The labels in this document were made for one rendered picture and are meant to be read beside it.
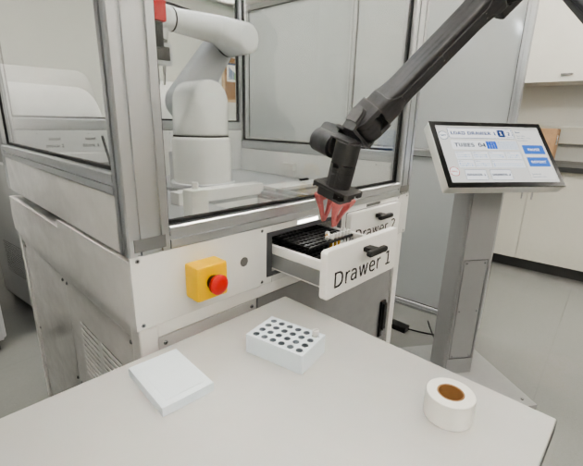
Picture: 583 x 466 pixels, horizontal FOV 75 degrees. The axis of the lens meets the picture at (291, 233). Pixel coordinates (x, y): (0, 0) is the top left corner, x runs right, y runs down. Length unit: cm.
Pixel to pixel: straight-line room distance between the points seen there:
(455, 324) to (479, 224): 48
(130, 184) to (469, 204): 139
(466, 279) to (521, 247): 195
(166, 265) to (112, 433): 29
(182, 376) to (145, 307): 16
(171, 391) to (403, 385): 38
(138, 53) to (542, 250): 346
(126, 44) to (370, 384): 67
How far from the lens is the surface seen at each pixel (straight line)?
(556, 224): 370
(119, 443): 63
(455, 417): 64
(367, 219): 119
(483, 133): 179
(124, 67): 70
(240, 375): 70
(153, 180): 71
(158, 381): 69
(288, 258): 89
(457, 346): 201
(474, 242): 181
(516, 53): 240
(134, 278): 73
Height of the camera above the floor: 118
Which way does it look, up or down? 16 degrees down
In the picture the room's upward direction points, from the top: 1 degrees clockwise
